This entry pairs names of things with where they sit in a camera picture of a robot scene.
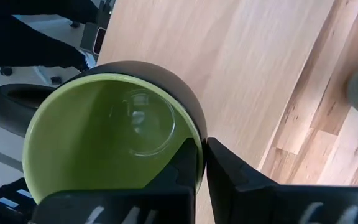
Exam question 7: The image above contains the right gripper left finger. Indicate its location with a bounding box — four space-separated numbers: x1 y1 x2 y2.
31 138 198 224

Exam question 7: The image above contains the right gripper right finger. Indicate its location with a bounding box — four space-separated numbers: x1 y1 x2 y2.
206 137 358 224

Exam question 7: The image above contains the dark green mug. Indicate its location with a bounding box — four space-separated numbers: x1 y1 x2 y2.
0 60 208 205

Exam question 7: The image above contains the black wheeled chair base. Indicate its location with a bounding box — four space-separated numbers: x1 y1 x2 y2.
0 0 116 86

